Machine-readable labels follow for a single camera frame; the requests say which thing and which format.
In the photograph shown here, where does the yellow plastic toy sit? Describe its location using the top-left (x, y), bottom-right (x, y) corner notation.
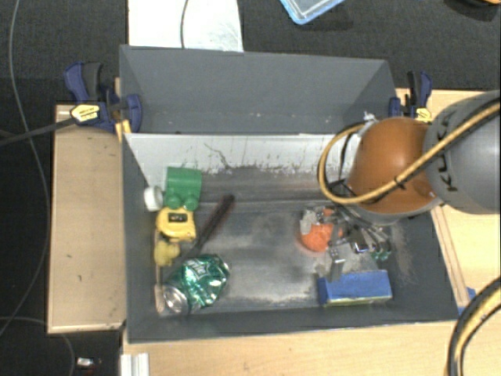
top-left (153, 206), bottom-right (198, 267)

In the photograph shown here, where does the crushed green drink can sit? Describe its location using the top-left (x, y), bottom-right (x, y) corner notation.
top-left (160, 253), bottom-right (232, 316)

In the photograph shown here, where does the orange ball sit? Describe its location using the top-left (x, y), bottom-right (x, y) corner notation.
top-left (299, 208), bottom-right (344, 255)

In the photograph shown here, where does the grey metal bin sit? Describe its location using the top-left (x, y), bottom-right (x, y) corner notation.
top-left (118, 44), bottom-right (460, 342)

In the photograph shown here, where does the green plastic toy block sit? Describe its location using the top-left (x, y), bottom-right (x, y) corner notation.
top-left (163, 166), bottom-right (204, 212)

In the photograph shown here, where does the dark red-brown flat block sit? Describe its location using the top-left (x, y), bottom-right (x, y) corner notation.
top-left (162, 193), bottom-right (236, 284)

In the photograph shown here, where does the blue sponge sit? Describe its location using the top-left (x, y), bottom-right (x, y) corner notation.
top-left (316, 269), bottom-right (394, 309)

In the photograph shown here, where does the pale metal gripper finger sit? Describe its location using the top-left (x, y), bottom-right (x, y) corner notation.
top-left (330, 248), bottom-right (347, 284)

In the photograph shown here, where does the white round cap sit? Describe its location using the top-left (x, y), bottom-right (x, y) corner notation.
top-left (142, 186), bottom-right (164, 212)

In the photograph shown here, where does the pale wood board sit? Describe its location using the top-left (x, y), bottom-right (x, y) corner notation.
top-left (46, 103), bottom-right (128, 334)

